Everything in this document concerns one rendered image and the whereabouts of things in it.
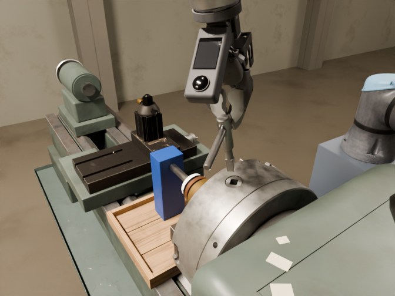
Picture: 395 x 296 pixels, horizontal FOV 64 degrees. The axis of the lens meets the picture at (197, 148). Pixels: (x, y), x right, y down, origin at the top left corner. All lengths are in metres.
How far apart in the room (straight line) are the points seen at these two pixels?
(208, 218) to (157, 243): 0.40
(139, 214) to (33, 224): 1.56
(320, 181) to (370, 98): 0.30
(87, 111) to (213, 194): 1.10
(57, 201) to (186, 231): 1.22
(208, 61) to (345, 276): 0.34
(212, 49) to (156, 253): 0.64
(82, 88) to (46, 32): 2.33
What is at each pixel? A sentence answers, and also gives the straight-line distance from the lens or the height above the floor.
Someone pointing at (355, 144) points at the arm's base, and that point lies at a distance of 1.01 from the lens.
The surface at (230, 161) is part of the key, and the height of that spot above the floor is 1.29.
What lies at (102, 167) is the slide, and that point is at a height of 0.97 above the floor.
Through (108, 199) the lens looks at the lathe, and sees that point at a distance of 1.15.
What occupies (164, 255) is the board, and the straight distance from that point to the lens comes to 0.94.
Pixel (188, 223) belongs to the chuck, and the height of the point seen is 1.17.
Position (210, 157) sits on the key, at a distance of 0.47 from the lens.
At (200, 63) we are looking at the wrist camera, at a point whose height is 1.47.
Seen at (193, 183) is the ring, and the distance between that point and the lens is 0.80.
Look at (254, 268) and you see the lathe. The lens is 0.45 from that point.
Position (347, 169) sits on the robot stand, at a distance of 1.01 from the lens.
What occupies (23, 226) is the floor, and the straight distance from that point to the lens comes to 2.57.
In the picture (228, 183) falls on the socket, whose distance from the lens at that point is 0.61.
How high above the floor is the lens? 1.60
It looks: 31 degrees down
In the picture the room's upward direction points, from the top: straight up
